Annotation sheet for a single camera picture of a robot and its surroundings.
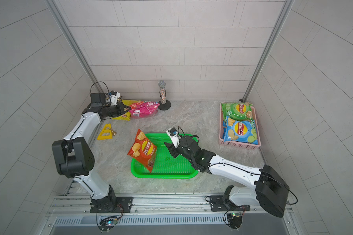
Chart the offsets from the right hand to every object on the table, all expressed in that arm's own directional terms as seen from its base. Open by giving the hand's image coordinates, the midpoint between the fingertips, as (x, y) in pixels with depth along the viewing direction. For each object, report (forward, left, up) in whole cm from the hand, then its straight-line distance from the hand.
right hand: (168, 141), depth 76 cm
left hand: (+24, +22, +4) cm, 33 cm away
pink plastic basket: (+2, -42, -14) cm, 45 cm away
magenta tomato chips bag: (+22, +13, +2) cm, 26 cm away
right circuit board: (-34, -30, -18) cm, 49 cm away
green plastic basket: (-6, +4, -17) cm, 19 cm away
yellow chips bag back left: (+26, +30, -8) cm, 41 cm away
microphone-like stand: (+35, +4, -9) cm, 37 cm away
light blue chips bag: (+6, -43, -5) cm, 44 cm away
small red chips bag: (-3, +13, -2) cm, 14 cm away
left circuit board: (-32, +28, -14) cm, 45 cm away
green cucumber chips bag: (+23, -45, -6) cm, 51 cm away
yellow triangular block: (+17, +43, -13) cm, 48 cm away
